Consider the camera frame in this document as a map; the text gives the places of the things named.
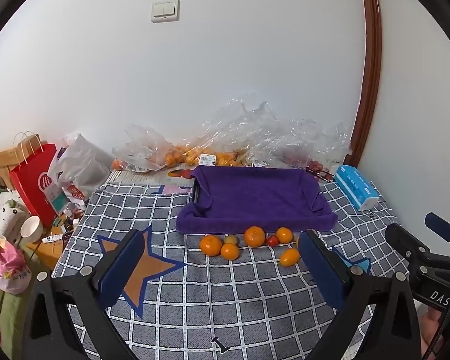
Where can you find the labelled plastic bag of kumquats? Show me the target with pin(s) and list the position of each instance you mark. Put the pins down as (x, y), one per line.
(180, 155)

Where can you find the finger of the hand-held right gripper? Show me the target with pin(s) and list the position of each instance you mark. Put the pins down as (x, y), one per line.
(401, 240)
(440, 227)

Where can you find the yellow round fruit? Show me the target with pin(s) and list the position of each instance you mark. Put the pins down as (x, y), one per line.
(230, 239)

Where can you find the plastic bag of red fruits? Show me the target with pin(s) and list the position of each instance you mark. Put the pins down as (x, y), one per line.
(303, 157)

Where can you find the red white snack packet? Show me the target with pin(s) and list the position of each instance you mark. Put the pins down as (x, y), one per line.
(73, 192)

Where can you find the white light switch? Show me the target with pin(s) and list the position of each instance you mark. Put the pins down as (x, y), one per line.
(165, 10)

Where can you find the grey checkered star blanket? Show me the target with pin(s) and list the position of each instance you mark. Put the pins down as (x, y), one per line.
(217, 300)

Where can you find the red paper shopping bag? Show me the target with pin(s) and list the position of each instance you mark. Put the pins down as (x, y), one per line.
(33, 187)

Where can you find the purple towel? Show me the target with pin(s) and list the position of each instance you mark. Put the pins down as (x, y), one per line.
(255, 195)

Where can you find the white floral plush pillow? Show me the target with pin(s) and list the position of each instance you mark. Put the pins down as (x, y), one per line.
(3, 206)

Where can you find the plastic bag of mandarins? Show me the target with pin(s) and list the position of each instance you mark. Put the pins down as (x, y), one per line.
(135, 150)

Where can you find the black tray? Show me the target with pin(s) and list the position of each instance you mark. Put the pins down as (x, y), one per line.
(196, 195)

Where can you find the small dark bottle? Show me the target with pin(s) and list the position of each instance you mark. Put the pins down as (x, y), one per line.
(66, 225)

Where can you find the teal white box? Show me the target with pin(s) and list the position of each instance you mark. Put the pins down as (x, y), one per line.
(56, 199)

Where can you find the blue tissue pack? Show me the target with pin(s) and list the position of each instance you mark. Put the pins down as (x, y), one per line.
(354, 185)

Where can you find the plastic bag of yellow fruits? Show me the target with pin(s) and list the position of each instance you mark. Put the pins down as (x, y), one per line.
(234, 157)

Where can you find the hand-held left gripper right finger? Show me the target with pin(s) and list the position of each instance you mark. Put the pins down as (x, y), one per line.
(320, 266)

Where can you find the small red apple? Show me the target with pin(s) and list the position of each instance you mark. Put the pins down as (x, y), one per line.
(272, 240)

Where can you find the white bowl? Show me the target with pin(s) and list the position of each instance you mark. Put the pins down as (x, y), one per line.
(30, 228)

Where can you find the grey plastic bag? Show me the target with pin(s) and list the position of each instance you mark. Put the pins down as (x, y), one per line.
(86, 165)

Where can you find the small metal clip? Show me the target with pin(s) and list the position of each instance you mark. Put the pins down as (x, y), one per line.
(374, 213)

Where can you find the person's right hand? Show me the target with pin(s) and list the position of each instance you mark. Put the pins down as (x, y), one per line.
(429, 324)

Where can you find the pink patterned cloth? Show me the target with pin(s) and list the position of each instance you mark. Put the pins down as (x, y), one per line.
(5, 266)

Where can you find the small black clip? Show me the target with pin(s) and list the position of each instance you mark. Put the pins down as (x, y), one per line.
(220, 344)

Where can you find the large orange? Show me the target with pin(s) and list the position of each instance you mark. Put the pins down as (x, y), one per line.
(254, 236)

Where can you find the white tube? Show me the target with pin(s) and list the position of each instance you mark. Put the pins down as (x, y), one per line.
(54, 238)

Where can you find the wooden nightstand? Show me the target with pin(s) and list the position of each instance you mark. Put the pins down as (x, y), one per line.
(47, 251)

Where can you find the white printed fruit carton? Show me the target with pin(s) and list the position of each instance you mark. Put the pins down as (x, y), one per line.
(146, 177)

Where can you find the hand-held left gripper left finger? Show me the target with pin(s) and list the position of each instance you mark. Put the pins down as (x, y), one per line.
(122, 266)

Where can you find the brown wooden door frame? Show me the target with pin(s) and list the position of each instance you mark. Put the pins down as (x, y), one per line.
(373, 63)

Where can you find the crumpled clear plastic wrap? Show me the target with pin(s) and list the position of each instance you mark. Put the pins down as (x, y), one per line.
(255, 127)

